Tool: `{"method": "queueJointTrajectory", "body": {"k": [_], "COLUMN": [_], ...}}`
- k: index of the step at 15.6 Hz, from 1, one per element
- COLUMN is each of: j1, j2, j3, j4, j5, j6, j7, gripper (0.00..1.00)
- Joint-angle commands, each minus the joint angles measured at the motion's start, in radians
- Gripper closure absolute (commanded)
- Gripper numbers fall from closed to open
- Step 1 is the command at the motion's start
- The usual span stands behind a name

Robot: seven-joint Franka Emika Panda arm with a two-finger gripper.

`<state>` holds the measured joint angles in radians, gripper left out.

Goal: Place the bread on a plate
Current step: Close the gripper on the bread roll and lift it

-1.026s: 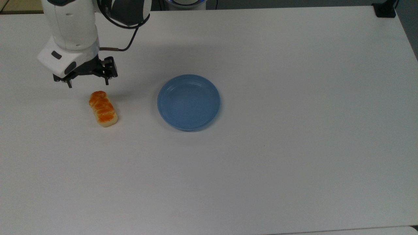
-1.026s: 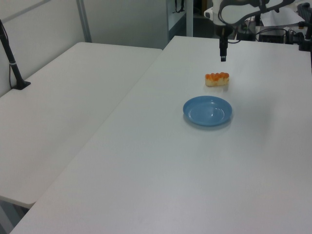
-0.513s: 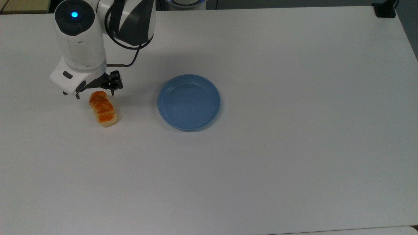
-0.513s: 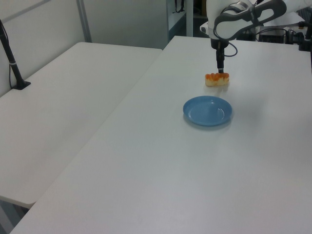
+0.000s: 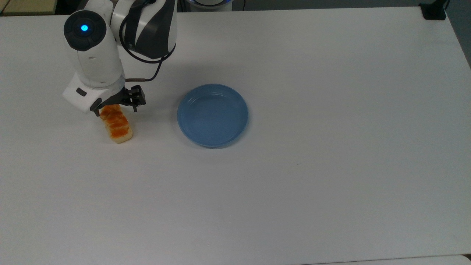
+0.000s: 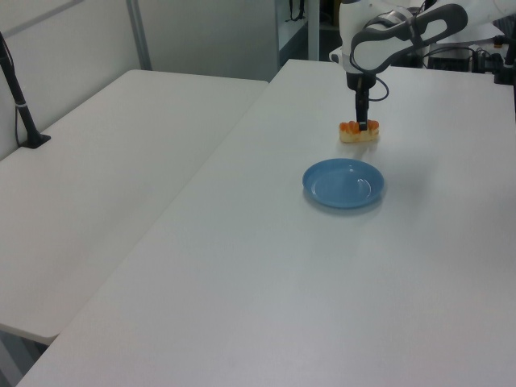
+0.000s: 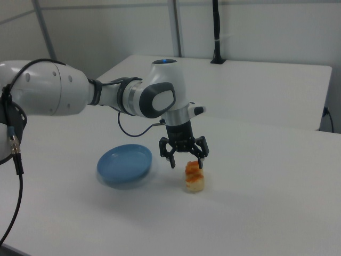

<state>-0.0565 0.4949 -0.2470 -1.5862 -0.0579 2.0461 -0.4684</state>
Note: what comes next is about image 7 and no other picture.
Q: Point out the white side table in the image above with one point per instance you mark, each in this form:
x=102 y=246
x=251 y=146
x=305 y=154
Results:
x=253 y=88

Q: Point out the bread loaf with orange glaze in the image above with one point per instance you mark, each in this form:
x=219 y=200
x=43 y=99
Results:
x=195 y=181

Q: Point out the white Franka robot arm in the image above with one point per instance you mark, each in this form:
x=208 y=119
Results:
x=48 y=88

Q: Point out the grey partition frame post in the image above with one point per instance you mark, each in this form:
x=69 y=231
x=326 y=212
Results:
x=179 y=26
x=45 y=29

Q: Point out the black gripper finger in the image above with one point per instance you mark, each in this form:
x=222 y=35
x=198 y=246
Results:
x=171 y=158
x=202 y=150

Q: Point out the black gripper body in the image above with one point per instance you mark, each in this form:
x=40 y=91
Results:
x=179 y=136

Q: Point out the black pole with white band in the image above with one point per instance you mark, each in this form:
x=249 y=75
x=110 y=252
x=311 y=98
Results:
x=217 y=26

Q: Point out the blue round plate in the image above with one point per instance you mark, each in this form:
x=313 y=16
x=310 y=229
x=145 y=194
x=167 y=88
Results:
x=123 y=165

